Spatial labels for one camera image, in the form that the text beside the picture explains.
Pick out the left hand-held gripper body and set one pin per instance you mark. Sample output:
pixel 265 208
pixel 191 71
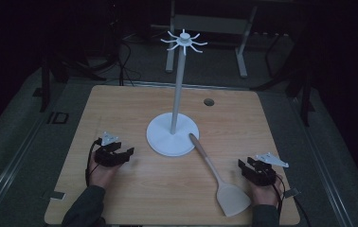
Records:
pixel 107 154

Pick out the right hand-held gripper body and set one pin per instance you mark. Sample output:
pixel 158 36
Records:
pixel 262 171

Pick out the white utensil stand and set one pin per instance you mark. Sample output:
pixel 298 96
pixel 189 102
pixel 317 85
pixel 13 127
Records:
pixel 174 124

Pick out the person's left hand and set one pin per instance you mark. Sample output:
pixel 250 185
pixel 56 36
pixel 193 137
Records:
pixel 102 174

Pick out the person's right hand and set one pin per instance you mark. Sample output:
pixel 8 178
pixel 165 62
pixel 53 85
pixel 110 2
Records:
pixel 267 193

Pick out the black floor socket box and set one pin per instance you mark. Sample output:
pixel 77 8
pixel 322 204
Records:
pixel 58 118

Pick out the black stand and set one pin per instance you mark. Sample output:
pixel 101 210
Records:
pixel 54 63
pixel 297 72

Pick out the metal table bracket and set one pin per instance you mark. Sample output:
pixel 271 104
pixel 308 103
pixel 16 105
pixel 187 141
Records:
pixel 291 192
pixel 54 195

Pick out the grey metal desk frame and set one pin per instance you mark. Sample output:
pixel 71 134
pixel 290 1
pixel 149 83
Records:
pixel 210 38

